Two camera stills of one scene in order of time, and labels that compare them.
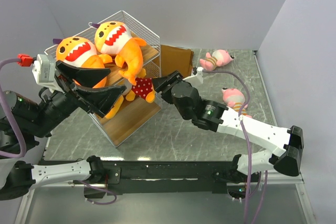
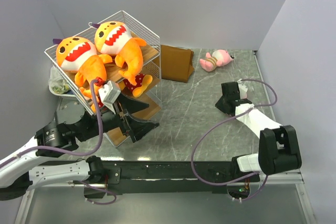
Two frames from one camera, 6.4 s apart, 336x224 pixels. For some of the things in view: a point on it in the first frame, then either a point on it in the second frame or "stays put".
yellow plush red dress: x=143 y=88 to x=134 y=83
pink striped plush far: x=218 y=58 stays put
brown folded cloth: x=175 y=59 stays put
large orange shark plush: x=81 y=52 stays put
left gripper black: x=102 y=100 to x=137 y=128
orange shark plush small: x=113 y=38 stays put
